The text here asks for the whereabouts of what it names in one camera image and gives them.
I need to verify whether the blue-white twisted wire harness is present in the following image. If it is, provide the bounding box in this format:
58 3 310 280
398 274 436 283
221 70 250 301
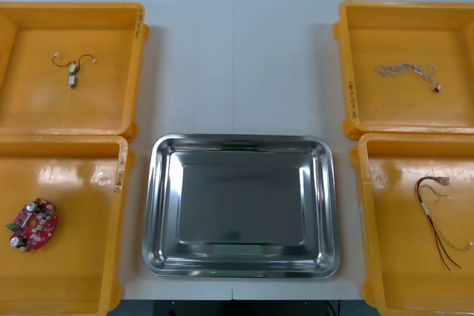
375 63 442 93

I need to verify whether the steel tray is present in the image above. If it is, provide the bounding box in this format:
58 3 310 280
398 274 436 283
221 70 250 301
141 132 341 279

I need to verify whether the yellow-orange plastic bin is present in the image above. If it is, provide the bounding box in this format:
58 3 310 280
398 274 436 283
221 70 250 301
350 132 474 316
0 134 136 316
332 0 474 141
0 1 150 142

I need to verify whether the round red circuit board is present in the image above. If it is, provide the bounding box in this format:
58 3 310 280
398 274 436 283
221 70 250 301
5 198 59 253

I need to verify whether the small metal solenoid with cable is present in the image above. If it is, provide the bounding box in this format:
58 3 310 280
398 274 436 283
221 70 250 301
68 53 98 90
51 52 81 75

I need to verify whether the red-black wire harness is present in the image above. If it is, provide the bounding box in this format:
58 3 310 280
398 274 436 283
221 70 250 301
413 175 462 272

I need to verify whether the green-yellow wire harness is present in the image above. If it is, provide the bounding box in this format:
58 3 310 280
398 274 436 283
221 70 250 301
418 182 474 252

